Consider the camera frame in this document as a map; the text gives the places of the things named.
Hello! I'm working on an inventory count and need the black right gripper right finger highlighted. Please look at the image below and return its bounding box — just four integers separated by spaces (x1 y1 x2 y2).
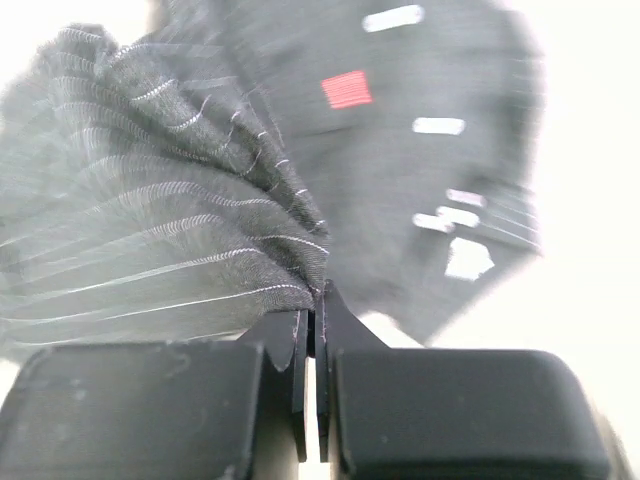
314 280 389 463

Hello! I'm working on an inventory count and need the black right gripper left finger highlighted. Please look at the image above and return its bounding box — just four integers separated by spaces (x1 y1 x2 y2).
238 310 309 463

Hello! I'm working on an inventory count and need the grey pinstriped long sleeve shirt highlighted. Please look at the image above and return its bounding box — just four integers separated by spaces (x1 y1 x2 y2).
1 1 540 362

